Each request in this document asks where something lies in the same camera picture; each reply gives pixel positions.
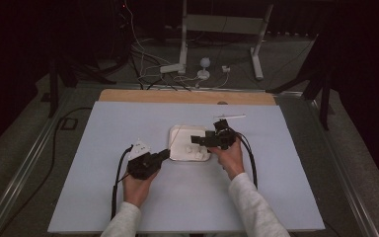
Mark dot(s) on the metal floor rail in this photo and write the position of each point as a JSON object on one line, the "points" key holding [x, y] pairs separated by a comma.
{"points": [[342, 171], [23, 171]]}

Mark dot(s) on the white metal stand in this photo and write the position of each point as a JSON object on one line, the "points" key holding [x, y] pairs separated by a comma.
{"points": [[223, 24]]}

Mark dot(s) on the person's left hand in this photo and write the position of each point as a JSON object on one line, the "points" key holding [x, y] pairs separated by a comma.
{"points": [[138, 191]]}

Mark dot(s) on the white power strip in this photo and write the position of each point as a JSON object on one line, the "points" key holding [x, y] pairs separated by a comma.
{"points": [[172, 68]]}

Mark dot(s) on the pale grey table mat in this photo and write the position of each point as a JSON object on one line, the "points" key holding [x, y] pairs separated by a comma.
{"points": [[184, 197]]}

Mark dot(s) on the white round webcam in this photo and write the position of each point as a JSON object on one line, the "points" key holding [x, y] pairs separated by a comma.
{"points": [[205, 62]]}

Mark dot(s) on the white rectangular tray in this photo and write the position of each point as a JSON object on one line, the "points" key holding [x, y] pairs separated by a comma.
{"points": [[184, 138]]}

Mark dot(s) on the black tripod stand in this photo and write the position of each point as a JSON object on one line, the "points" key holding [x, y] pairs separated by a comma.
{"points": [[53, 89], [325, 105]]}

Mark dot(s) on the person's right hand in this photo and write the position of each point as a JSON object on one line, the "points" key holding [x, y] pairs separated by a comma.
{"points": [[232, 161]]}

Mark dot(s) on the white marshmallow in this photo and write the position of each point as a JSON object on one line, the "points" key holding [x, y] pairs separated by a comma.
{"points": [[197, 153], [189, 149], [205, 152]]}

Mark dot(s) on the white plug adapter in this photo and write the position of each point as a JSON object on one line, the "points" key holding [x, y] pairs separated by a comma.
{"points": [[225, 69]]}

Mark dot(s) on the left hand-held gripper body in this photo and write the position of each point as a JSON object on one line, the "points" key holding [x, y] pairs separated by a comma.
{"points": [[143, 163]]}

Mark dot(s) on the thin wooden skewer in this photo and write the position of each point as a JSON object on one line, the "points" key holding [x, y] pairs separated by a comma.
{"points": [[175, 136]]}

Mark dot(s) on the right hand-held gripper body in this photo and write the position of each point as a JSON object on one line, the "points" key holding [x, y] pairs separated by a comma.
{"points": [[222, 136]]}

